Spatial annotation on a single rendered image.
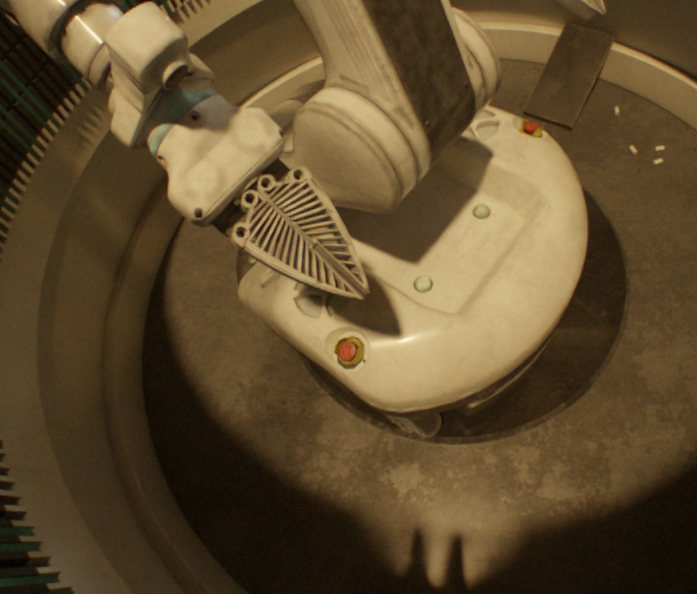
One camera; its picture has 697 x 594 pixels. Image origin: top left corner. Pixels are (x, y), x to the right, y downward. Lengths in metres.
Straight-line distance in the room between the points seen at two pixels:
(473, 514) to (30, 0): 0.96
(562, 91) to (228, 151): 1.20
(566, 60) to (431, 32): 1.03
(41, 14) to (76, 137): 0.72
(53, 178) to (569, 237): 0.96
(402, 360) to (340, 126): 0.31
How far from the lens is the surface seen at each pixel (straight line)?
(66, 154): 1.08
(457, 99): 0.52
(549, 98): 1.43
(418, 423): 0.79
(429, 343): 0.59
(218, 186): 0.34
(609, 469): 0.99
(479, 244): 0.73
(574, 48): 1.51
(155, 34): 0.30
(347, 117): 0.45
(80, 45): 0.39
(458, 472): 0.95
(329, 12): 0.44
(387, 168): 0.45
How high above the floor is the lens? 0.95
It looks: 58 degrees down
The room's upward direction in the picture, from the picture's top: 24 degrees counter-clockwise
